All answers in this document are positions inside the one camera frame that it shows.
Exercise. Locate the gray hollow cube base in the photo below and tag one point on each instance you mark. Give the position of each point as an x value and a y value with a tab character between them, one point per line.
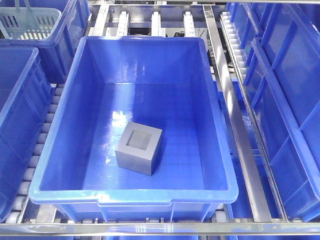
138	147

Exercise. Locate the large blue target bin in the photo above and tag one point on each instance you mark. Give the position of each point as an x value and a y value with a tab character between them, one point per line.
162	82

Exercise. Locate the blue bin upper left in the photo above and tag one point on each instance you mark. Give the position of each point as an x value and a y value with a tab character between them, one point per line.
58	51

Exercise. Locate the blue bin right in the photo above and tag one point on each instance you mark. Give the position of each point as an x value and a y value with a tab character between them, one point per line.
277	52

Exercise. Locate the light blue plastic basket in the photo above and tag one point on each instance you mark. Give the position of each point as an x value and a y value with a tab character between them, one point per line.
28	23

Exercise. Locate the steel roller shelf frame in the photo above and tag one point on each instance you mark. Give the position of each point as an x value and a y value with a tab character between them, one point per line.
261	222

